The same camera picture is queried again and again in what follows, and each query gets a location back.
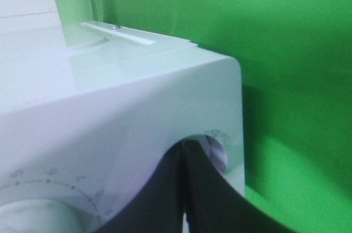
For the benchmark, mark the round door release button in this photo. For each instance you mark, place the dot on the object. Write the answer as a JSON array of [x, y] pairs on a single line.
[[214, 151]]

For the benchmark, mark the white microwave oven body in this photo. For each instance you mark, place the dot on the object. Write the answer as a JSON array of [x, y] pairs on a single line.
[[89, 109]]

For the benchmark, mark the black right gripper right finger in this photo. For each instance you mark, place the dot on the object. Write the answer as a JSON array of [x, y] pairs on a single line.
[[212, 205]]

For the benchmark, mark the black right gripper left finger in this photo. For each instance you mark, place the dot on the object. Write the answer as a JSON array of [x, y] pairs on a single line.
[[159, 205]]

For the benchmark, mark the lower white microwave knob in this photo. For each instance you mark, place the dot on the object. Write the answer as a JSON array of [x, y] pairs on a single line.
[[39, 215]]

